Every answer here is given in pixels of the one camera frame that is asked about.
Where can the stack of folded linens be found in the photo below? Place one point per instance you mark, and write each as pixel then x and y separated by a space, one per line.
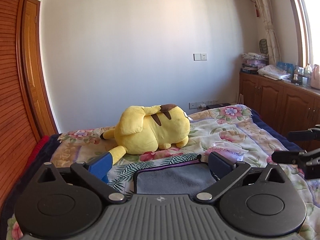
pixel 252 62

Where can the bottles on cabinet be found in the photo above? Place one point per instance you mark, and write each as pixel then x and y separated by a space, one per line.
pixel 307 76

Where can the red blanket at headboard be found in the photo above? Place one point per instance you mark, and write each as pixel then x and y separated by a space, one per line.
pixel 36 151

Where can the floral bed quilt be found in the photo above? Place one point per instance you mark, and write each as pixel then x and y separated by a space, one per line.
pixel 57 198

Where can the wooden side cabinet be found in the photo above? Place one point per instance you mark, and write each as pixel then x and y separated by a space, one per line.
pixel 283 106

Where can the white wall power strip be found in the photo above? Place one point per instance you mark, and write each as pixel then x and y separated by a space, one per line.
pixel 207 104

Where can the palm leaf print cloth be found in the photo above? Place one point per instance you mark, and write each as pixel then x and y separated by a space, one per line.
pixel 123 178

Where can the purple tissue pack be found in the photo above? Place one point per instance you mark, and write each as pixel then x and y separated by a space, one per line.
pixel 228 150

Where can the yellow Pikachu plush toy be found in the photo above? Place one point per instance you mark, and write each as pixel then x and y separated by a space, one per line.
pixel 143 129

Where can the purple and grey towel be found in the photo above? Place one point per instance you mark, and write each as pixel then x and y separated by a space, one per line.
pixel 188 179

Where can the wooden room door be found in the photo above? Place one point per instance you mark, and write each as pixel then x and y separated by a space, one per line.
pixel 34 76

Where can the blue box on cabinet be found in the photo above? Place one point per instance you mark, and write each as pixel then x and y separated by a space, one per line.
pixel 287 67

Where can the patterned beige curtain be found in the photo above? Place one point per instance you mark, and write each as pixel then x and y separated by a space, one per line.
pixel 265 9

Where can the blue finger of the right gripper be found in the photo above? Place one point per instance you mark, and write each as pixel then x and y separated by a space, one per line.
pixel 287 157

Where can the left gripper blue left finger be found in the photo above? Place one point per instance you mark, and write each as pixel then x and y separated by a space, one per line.
pixel 100 166

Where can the white wall switch socket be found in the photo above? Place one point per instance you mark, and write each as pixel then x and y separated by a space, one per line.
pixel 200 56

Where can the slatted wooden wardrobe door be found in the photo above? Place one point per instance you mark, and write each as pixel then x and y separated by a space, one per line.
pixel 19 133

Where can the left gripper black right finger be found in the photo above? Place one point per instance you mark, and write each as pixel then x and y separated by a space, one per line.
pixel 219 166

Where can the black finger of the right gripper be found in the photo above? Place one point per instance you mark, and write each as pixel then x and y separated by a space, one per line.
pixel 306 135

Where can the folded white floral cloth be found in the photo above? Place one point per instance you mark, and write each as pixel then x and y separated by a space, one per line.
pixel 274 73

